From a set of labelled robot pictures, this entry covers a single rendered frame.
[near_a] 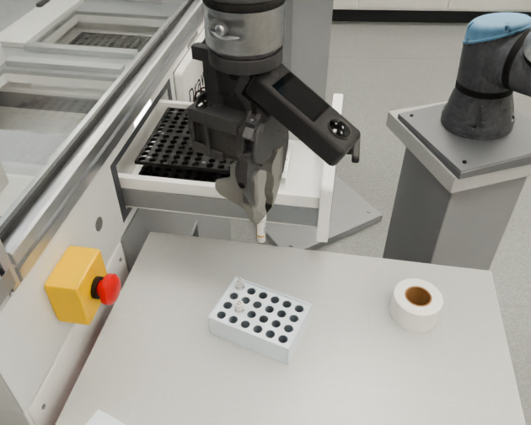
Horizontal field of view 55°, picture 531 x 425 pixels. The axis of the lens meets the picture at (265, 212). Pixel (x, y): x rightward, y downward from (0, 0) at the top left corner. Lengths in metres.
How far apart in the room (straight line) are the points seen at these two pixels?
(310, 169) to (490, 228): 0.57
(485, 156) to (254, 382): 0.67
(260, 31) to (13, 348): 0.43
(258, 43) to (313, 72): 1.36
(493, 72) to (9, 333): 0.93
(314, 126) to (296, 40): 1.26
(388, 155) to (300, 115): 2.02
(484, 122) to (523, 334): 0.91
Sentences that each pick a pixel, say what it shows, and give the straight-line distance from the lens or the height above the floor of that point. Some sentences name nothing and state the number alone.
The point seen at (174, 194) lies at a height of 0.87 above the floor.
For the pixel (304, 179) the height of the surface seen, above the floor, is 0.84.
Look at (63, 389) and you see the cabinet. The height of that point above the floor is 0.74.
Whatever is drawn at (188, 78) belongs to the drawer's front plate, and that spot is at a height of 0.90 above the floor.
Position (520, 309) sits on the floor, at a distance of 1.96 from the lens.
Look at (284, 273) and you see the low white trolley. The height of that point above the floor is 0.76.
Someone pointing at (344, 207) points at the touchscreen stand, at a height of 0.04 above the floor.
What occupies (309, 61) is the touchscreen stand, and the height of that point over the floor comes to 0.64.
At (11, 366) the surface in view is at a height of 0.88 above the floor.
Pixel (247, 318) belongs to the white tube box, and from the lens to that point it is 0.74.
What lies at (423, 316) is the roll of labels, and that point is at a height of 0.80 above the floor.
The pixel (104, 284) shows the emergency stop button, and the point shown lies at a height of 0.89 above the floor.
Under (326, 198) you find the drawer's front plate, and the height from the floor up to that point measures 0.91.
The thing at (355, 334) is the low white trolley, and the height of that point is 0.76.
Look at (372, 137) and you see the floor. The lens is 2.62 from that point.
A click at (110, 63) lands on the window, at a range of 0.84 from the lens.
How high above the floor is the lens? 1.38
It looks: 41 degrees down
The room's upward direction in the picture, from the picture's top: straight up
